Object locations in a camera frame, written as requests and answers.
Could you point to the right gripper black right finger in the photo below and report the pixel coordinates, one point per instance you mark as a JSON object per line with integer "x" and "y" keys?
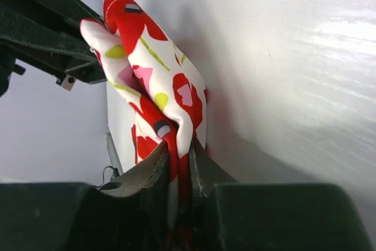
{"x": 229, "y": 215}

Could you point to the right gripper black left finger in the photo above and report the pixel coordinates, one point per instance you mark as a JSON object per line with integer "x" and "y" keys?
{"x": 127, "y": 213}

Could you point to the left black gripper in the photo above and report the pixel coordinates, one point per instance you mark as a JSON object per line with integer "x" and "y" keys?
{"x": 45, "y": 34}

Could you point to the red poppy white skirt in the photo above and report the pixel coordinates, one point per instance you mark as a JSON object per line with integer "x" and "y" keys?
{"x": 166, "y": 92}

